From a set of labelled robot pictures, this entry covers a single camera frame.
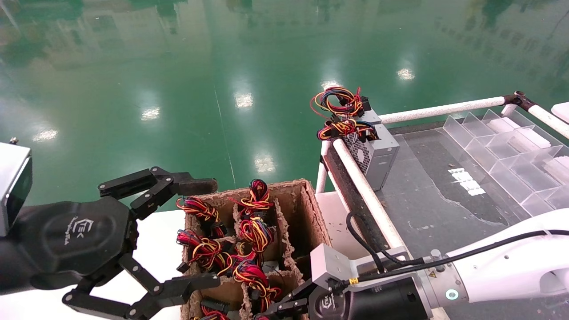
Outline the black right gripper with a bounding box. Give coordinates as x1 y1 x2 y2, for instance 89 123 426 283
254 273 434 320

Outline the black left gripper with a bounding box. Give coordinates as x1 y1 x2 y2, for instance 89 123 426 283
0 167 221 320

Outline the brown cardboard divider box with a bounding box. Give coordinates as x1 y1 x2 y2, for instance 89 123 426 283
180 179 338 320

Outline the white paper label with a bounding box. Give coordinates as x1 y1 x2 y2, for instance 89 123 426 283
449 168 486 196

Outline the clear acrylic compartment organizer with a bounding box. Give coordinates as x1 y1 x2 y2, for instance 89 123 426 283
442 108 569 218

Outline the white block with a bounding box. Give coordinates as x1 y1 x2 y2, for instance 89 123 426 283
511 128 552 149
487 118 521 134
545 158 569 180

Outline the black pipe joint connector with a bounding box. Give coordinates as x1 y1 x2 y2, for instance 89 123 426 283
504 91 536 112

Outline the white rounded object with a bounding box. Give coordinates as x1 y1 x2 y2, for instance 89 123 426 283
551 101 569 124

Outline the power supply with coloured wires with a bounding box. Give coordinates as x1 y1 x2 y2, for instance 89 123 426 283
176 229 236 272
229 179 274 218
176 198 227 238
238 216 275 254
317 118 401 192
224 256 283 320
193 298 232 320
310 86 383 125

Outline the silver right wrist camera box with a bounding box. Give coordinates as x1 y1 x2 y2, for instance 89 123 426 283
310 243 412 289

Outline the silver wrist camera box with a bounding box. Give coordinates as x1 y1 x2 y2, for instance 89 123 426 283
310 243 412 289
0 138 33 237

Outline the short white frame pipe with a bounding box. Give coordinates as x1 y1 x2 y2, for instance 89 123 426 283
316 140 332 194

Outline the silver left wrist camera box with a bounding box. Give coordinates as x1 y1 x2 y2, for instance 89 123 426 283
0 138 33 237

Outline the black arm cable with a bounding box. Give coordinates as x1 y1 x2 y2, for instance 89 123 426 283
346 211 569 285

